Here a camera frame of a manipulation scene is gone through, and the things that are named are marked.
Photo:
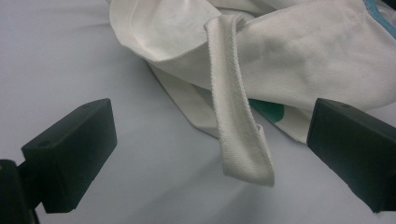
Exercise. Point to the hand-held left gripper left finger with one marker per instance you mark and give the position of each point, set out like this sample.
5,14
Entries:
68,158

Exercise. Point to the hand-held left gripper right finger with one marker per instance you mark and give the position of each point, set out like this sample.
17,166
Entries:
351,149

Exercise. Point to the white tote bag green trim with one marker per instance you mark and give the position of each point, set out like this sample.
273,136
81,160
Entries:
295,62

